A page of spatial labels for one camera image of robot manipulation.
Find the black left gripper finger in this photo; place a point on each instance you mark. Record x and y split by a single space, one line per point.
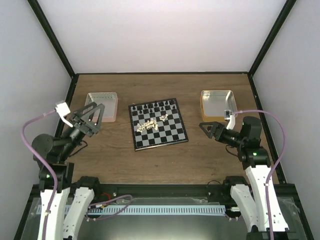
98 111
87 110

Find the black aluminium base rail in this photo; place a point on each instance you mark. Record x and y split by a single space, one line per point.
219 192

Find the row of black chess pieces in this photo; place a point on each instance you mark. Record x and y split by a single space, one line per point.
165 106

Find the yellow metal tin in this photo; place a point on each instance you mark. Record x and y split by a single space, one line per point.
214 103

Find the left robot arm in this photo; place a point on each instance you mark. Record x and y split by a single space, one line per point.
64 204

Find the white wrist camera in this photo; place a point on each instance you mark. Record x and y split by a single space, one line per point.
63 110
229 116

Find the black frame post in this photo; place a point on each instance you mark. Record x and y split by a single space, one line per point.
275 29
42 19

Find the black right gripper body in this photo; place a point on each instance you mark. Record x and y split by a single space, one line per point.
225 139

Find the pile of white chess pieces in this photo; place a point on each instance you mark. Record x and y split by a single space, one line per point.
150 124

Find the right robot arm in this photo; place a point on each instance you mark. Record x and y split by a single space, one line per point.
254 195

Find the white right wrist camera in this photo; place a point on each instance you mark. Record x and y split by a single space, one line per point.
229 116

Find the black frame post left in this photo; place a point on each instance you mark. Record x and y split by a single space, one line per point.
42 19

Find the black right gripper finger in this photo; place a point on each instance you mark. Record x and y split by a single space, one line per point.
215 128
204 126

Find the black frame post right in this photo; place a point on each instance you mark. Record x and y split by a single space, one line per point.
275 29

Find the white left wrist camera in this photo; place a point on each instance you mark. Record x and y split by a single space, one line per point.
63 110

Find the black and silver chessboard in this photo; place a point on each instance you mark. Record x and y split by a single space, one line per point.
171 131

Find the light blue slotted cable duct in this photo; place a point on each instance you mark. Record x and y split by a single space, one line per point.
154 210

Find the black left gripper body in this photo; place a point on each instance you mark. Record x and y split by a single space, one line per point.
86 130

